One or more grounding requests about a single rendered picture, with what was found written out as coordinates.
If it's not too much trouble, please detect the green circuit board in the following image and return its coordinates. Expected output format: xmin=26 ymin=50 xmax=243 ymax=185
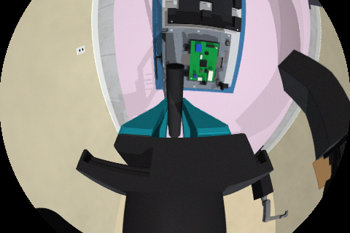
xmin=189 ymin=41 xmax=219 ymax=82

